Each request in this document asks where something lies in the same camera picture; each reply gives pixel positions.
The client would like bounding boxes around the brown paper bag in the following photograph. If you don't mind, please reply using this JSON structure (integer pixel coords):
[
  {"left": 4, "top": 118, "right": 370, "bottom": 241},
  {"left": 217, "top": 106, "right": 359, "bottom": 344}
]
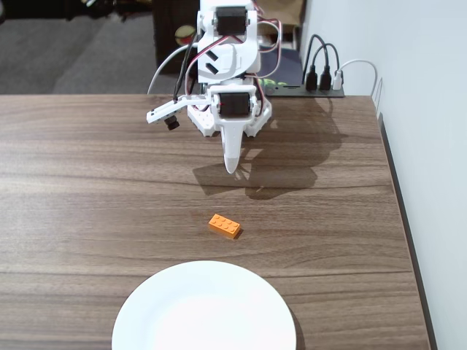
[{"left": 255, "top": 0, "right": 306, "bottom": 26}]

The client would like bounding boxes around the dark navy item green print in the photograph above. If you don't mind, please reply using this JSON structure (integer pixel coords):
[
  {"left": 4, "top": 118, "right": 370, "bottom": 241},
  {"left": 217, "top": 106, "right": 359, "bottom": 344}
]
[{"left": 258, "top": 46, "right": 305, "bottom": 89}]

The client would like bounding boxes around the red servo wire bundle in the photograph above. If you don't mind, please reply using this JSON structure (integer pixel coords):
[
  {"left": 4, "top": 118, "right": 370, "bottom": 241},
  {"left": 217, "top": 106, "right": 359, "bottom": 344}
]
[{"left": 251, "top": 3, "right": 285, "bottom": 79}]

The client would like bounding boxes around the round red yellow ornament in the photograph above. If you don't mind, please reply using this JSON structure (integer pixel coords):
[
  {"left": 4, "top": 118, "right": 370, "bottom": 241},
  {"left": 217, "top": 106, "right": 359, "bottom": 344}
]
[{"left": 174, "top": 25, "right": 198, "bottom": 47}]

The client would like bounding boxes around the dark wooden cabinet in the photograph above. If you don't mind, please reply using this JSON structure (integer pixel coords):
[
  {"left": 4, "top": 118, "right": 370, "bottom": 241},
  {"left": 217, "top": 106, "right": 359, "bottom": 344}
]
[{"left": 152, "top": 0, "right": 201, "bottom": 76}]

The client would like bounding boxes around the wrist camera on white bracket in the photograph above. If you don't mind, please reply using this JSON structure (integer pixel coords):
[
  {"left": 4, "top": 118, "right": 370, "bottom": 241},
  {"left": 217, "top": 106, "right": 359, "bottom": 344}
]
[{"left": 146, "top": 93, "right": 212, "bottom": 132}]

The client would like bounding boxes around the tan cardboard box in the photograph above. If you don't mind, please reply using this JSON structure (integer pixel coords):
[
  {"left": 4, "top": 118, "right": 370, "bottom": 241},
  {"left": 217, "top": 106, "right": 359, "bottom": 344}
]
[{"left": 258, "top": 23, "right": 302, "bottom": 49}]

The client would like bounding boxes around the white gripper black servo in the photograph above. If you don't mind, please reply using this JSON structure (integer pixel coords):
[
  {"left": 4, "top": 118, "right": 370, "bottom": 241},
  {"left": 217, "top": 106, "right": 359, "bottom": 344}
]
[{"left": 209, "top": 84, "right": 258, "bottom": 175}]

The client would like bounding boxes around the black plug with cable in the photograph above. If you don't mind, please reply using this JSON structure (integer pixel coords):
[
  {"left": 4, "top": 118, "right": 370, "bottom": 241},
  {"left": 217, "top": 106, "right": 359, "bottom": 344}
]
[
  {"left": 312, "top": 42, "right": 340, "bottom": 92},
  {"left": 301, "top": 34, "right": 329, "bottom": 92}
]

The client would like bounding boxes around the black power strip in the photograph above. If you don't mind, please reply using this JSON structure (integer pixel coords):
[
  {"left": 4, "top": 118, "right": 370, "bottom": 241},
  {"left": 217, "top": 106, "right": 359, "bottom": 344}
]
[{"left": 266, "top": 84, "right": 346, "bottom": 99}]

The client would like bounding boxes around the white round plate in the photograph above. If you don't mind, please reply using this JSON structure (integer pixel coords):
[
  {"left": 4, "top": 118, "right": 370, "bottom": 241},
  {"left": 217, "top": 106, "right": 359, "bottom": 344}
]
[{"left": 111, "top": 260, "right": 298, "bottom": 350}]

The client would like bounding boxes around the orange lego block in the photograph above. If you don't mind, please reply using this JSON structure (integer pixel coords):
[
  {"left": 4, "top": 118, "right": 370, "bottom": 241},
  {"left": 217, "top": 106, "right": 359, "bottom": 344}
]
[{"left": 207, "top": 213, "right": 243, "bottom": 241}]

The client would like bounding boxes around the white camera cable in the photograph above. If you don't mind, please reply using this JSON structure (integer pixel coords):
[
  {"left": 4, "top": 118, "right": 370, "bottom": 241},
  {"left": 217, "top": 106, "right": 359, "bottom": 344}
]
[{"left": 147, "top": 42, "right": 200, "bottom": 96}]

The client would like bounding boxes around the white plug with cable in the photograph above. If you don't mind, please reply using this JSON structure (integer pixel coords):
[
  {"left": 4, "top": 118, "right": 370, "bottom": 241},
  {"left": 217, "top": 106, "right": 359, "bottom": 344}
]
[{"left": 332, "top": 58, "right": 379, "bottom": 99}]

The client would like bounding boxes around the gray fabric sofa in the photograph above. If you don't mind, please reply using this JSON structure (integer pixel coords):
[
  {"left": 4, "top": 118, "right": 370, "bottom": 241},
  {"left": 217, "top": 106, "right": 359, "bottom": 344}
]
[{"left": 0, "top": 14, "right": 158, "bottom": 96}]

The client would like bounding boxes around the black camera cable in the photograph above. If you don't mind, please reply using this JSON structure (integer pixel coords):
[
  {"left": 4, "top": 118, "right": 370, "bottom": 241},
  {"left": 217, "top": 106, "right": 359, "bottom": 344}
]
[{"left": 172, "top": 34, "right": 200, "bottom": 103}]

